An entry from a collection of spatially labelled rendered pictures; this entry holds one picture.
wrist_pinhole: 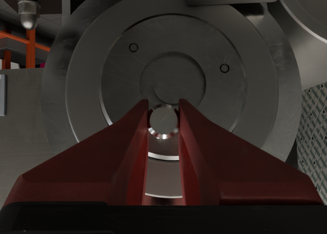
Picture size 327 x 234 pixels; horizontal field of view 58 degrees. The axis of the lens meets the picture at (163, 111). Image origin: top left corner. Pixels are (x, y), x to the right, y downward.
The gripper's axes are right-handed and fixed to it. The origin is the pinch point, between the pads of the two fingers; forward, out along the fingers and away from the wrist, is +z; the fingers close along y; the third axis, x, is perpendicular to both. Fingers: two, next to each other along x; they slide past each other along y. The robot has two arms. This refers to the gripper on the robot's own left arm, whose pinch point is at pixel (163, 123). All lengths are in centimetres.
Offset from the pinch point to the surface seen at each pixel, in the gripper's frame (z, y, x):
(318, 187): 13.2, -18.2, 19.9
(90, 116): 2.8, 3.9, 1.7
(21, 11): 40.1, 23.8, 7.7
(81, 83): 3.9, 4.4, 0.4
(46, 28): 296, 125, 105
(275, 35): 6.6, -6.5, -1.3
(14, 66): 340, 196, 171
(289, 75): 5.0, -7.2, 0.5
